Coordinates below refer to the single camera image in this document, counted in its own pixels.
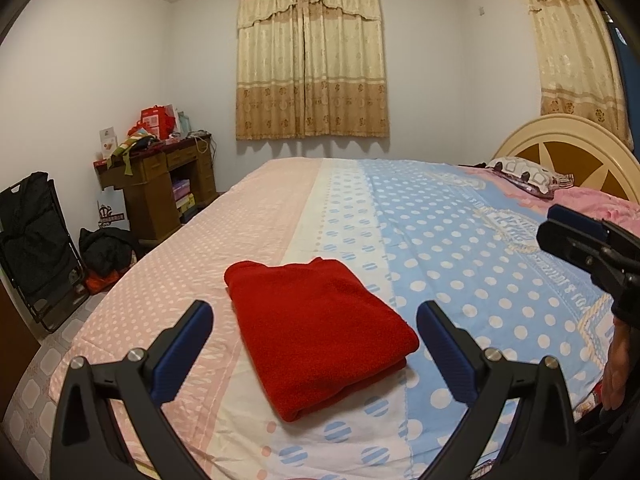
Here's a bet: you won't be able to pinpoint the bed with polka dot sheet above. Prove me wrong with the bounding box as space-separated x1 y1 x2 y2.
47 157 640 480

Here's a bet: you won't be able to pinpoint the striped green scarf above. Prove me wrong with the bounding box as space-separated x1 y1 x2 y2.
107 132 161 177

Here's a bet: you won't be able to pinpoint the white paper bag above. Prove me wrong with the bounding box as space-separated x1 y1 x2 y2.
96 187 127 231

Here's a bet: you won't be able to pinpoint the beige floral curtain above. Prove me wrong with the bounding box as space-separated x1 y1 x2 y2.
510 0 635 151

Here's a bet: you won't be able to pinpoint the red knitted sweater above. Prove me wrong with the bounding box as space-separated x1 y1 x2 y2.
223 256 420 423

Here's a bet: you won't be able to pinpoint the person's right hand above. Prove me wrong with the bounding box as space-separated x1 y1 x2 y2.
601 320 633 411

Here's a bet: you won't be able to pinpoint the dark blue panel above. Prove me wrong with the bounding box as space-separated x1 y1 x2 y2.
600 10 640 156

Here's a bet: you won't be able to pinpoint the person's dark trousers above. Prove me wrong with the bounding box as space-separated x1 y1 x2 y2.
575 405 640 480

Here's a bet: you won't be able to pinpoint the brown wooden desk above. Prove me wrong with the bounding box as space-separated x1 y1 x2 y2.
92 132 218 246

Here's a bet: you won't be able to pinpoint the stack of books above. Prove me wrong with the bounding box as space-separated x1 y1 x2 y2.
171 179 196 211

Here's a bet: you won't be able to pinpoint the patterned pillow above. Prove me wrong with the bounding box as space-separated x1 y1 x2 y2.
486 156 576 197

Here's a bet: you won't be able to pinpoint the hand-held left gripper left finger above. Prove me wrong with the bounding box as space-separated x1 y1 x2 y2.
49 300 215 480

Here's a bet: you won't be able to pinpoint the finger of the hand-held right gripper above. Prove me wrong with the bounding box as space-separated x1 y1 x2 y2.
546 203 623 241
536 219 628 291

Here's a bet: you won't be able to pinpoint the cream wooden headboard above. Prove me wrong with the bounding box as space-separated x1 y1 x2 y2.
492 114 640 191

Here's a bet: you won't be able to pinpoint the printed checkered blanket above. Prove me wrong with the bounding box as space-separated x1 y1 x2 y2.
572 385 608 423

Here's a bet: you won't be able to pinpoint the black bag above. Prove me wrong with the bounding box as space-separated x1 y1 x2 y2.
78 226 146 286

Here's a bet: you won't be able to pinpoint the black folding chair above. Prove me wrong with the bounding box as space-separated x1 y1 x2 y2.
0 171 86 333

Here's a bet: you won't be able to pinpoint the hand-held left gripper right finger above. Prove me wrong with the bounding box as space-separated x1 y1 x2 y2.
416 300 581 480

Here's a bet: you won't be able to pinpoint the orange bag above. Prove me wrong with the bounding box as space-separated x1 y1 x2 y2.
84 269 123 296

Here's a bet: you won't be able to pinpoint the white card box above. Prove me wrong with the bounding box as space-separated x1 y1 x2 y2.
99 127 118 160

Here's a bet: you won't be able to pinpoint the beige window curtain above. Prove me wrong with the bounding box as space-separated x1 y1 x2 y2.
235 0 391 142

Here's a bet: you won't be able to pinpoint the red gift bag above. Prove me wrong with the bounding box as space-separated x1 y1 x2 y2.
140 105 177 141

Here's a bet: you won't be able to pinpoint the pink pillow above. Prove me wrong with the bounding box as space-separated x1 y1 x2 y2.
552 186 640 238

